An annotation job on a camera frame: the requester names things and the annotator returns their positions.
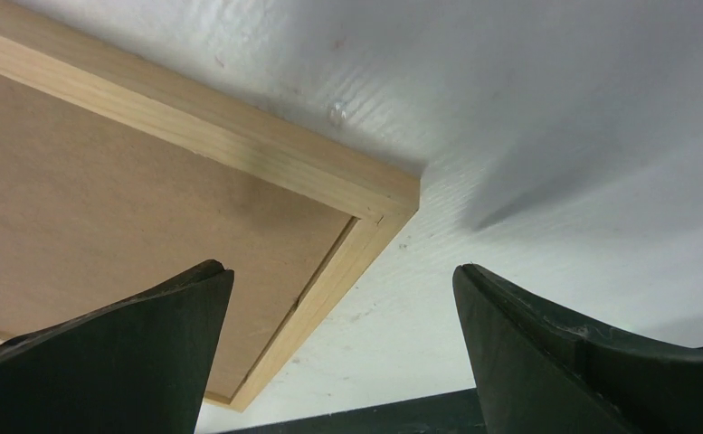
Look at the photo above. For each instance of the light wooden picture frame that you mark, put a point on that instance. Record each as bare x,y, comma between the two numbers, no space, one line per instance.
378,198

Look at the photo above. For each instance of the brown cardboard backing board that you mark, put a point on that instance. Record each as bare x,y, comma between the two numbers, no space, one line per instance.
93,211

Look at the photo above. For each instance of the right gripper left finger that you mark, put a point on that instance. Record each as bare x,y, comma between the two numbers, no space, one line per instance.
139,365

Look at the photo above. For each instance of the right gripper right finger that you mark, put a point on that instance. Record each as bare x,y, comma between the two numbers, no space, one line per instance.
540,367

